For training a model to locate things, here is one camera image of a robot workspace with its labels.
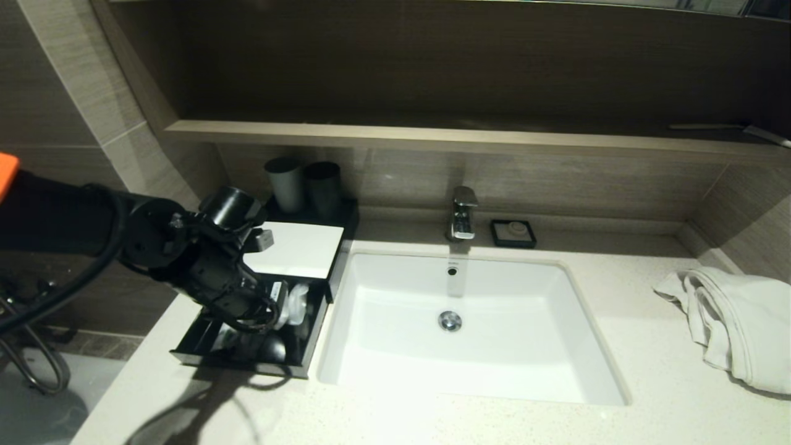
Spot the white bathtub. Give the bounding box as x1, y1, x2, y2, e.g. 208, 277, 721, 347
0, 352, 127, 445

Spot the chrome bathtub valve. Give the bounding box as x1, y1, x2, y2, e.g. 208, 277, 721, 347
0, 278, 62, 310

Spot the black cup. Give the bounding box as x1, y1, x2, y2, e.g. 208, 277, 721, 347
303, 163, 344, 220

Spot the chrome faucet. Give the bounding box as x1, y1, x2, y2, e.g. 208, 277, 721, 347
446, 187, 479, 242

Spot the black soap dish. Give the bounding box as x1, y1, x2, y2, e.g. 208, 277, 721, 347
490, 219, 537, 250

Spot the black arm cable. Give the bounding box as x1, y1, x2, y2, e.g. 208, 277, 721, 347
0, 182, 282, 334

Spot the grey plastic cup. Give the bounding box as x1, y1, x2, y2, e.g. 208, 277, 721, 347
264, 156, 305, 214

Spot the white towel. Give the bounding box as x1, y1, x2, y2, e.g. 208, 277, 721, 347
652, 267, 791, 395

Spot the wooden wall shelf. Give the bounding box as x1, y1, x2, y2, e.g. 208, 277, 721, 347
166, 121, 791, 163

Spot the white sink basin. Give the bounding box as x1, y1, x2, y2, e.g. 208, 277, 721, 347
317, 249, 631, 407

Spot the chrome shower hose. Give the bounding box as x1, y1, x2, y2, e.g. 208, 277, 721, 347
0, 297, 73, 396

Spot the black box with white top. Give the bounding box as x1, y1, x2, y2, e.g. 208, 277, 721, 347
241, 193, 360, 303

